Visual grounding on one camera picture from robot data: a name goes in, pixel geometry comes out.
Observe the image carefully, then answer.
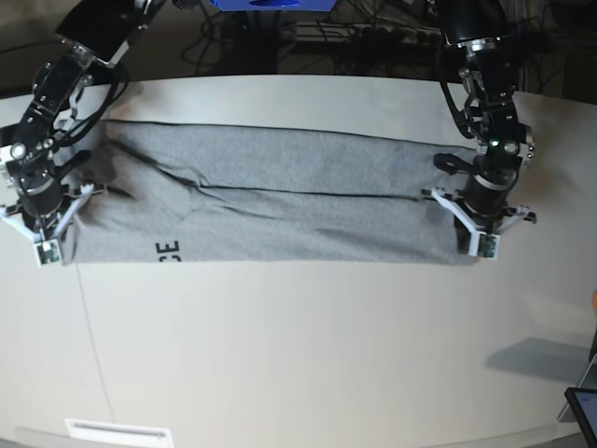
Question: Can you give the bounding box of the black tablet on stand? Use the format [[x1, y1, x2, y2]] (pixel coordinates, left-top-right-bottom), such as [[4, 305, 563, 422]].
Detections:
[[564, 387, 597, 448]]

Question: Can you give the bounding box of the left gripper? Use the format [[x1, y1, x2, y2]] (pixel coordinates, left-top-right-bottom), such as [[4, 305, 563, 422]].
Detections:
[[422, 153, 536, 255]]

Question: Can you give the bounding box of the blue box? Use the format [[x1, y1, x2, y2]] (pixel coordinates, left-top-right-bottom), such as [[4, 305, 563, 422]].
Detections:
[[210, 0, 336, 12]]

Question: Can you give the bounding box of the white label strip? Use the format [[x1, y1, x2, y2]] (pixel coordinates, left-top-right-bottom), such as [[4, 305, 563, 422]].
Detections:
[[64, 418, 174, 447]]

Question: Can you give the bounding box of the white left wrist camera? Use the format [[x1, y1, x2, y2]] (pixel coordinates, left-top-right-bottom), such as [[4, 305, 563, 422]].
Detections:
[[468, 231, 501, 260]]

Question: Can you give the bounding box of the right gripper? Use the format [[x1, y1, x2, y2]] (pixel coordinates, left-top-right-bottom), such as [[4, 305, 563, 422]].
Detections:
[[1, 151, 96, 243]]

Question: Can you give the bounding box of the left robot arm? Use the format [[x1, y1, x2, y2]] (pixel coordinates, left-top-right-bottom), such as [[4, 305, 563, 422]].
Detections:
[[422, 1, 536, 259]]

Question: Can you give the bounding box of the black power strip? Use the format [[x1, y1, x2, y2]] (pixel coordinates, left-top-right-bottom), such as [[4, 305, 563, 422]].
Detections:
[[281, 21, 441, 47]]

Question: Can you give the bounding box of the grey T-shirt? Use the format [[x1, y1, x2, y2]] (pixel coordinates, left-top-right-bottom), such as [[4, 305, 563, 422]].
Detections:
[[63, 120, 472, 266]]

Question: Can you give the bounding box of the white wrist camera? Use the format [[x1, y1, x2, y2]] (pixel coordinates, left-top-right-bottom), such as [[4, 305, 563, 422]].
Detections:
[[468, 231, 501, 260], [34, 239, 62, 267]]

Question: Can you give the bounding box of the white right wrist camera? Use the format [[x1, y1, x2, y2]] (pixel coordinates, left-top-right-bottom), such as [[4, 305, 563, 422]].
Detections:
[[34, 239, 62, 267]]

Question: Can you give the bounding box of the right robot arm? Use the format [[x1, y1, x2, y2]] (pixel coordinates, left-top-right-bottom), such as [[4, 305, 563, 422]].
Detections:
[[1, 1, 163, 244]]

